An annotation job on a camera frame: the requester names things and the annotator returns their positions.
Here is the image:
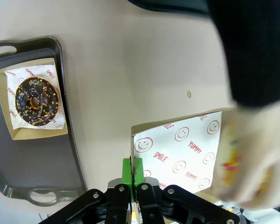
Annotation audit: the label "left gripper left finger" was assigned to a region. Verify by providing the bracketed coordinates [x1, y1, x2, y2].
[38, 158, 133, 224]

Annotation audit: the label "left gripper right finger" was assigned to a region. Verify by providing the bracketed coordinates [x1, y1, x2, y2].
[133, 157, 240, 224]

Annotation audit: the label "brown cardboard food box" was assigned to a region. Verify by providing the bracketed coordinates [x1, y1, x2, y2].
[127, 107, 239, 224]
[0, 57, 69, 141]

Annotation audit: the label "yellow glazed sprinkled donut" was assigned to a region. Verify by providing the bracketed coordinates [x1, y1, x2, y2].
[220, 116, 274, 188]

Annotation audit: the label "chocolate donut with nut sprinkles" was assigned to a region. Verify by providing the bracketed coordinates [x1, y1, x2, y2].
[14, 77, 60, 127]

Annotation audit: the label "small black serving tray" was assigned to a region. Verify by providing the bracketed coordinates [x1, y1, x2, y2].
[127, 0, 212, 18]

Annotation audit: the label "person's right hand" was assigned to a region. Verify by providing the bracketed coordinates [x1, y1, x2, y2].
[211, 102, 280, 209]

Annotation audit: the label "white printed liner paper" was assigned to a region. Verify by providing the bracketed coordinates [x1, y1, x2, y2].
[133, 111, 224, 195]
[4, 63, 67, 131]

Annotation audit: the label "large brown handled tray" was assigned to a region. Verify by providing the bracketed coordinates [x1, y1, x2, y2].
[0, 36, 88, 207]

